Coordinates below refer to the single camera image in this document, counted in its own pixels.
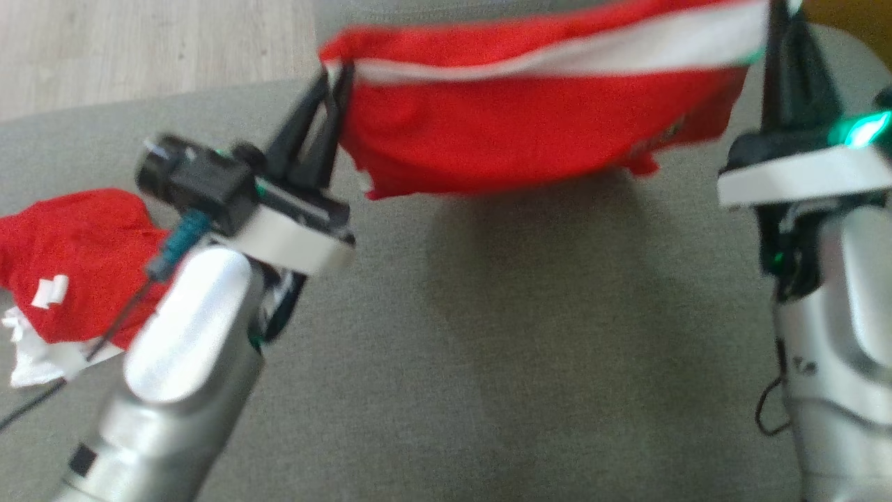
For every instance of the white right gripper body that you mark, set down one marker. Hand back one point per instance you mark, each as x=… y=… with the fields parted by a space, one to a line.
x=801 y=171

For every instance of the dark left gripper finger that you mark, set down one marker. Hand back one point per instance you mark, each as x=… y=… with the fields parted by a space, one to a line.
x=296 y=139
x=329 y=146

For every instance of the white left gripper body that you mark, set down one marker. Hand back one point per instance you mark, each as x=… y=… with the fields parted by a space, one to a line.
x=300 y=240

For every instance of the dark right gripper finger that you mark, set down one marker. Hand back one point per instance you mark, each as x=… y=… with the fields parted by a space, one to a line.
x=808 y=90
x=773 y=70

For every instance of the red shorts with white stripe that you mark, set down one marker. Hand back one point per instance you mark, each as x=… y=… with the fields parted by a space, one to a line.
x=523 y=118

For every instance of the red jersey with white sleeves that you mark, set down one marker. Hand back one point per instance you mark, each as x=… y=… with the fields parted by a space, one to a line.
x=77 y=251

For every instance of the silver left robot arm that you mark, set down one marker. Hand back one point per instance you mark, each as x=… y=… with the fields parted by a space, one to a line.
x=181 y=348

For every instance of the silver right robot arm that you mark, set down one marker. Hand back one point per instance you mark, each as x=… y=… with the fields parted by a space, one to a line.
x=843 y=335

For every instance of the yellow panel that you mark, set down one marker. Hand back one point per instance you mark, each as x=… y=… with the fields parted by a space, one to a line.
x=857 y=21

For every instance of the large grey sofa seat cushion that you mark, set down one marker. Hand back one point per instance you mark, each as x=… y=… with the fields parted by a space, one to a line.
x=488 y=335

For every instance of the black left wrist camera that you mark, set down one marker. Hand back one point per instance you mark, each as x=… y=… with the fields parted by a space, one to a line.
x=195 y=181

